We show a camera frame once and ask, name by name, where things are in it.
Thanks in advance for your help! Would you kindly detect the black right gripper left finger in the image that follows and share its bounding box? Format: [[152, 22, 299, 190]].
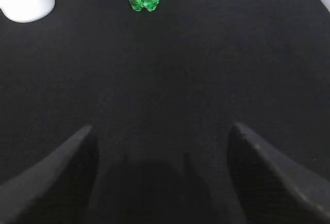
[[1, 126, 99, 223]]

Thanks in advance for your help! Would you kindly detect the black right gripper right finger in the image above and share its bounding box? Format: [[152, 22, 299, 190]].
[[227, 123, 329, 223]]

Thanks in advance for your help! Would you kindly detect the black tablecloth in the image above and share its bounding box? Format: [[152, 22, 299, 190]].
[[1, 0, 329, 223]]

